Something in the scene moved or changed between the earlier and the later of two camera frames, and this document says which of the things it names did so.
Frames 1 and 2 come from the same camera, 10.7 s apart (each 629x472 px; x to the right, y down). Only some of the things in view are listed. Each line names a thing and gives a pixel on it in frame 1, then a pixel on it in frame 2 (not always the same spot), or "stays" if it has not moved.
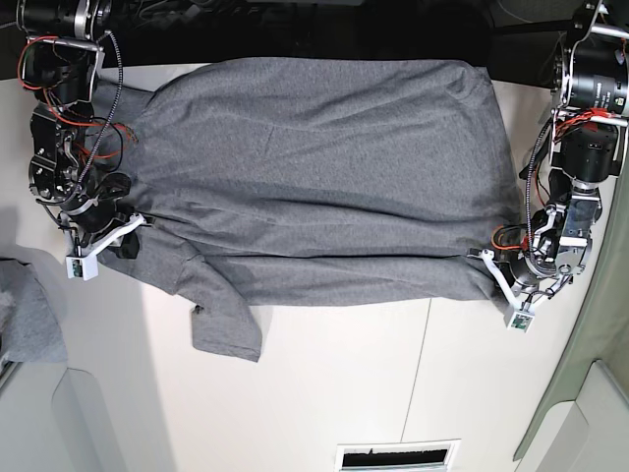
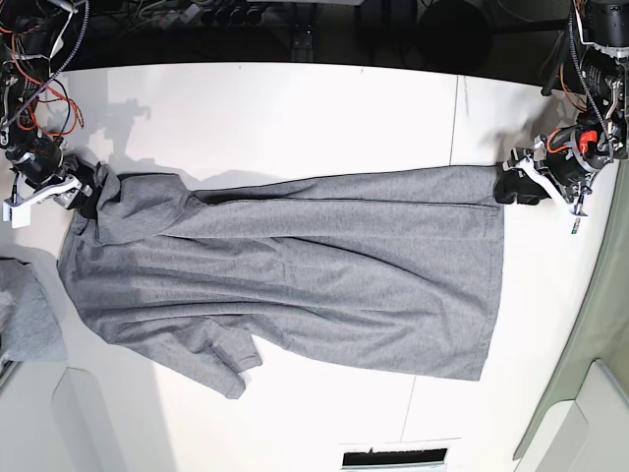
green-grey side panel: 605,338 stays
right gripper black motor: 531,269 to 562,163
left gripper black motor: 97,218 to 38,159
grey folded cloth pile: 28,330 stays
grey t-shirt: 310,181 to 387,271
